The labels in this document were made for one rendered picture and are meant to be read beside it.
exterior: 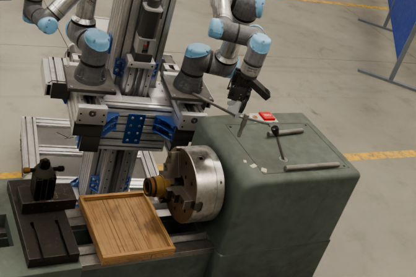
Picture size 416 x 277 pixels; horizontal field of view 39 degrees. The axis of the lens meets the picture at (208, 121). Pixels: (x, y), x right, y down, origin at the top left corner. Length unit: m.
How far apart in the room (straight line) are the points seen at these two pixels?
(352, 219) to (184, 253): 2.35
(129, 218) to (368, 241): 2.37
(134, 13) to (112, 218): 0.99
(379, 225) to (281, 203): 2.33
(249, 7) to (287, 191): 0.80
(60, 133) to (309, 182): 2.14
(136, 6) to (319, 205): 1.25
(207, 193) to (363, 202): 2.69
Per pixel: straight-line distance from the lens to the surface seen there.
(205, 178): 2.32
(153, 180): 2.36
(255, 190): 2.32
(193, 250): 2.49
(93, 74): 2.78
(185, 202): 2.32
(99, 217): 2.49
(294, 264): 2.83
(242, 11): 2.62
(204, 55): 2.86
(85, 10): 2.80
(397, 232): 4.75
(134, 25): 2.92
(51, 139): 4.07
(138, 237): 2.44
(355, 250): 4.36
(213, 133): 2.52
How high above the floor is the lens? 2.52
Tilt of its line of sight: 30 degrees down
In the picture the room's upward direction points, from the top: 17 degrees clockwise
